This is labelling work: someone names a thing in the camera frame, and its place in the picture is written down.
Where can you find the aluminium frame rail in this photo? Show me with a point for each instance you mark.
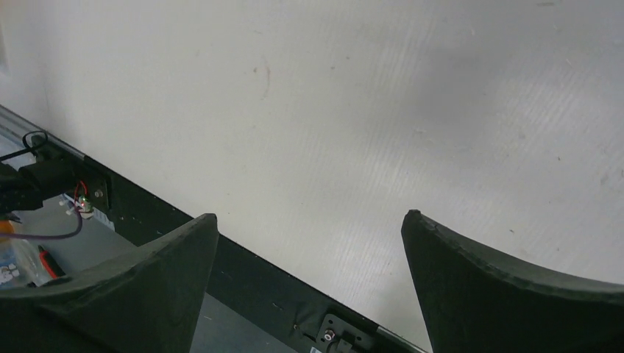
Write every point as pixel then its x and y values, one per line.
pixel 14 127

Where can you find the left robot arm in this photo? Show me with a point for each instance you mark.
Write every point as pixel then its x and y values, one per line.
pixel 27 187

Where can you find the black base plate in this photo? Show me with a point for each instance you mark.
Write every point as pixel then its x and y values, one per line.
pixel 266 297

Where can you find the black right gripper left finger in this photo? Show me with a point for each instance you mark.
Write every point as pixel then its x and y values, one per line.
pixel 146 300

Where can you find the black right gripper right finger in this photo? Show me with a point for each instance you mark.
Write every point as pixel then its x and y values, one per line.
pixel 475 298

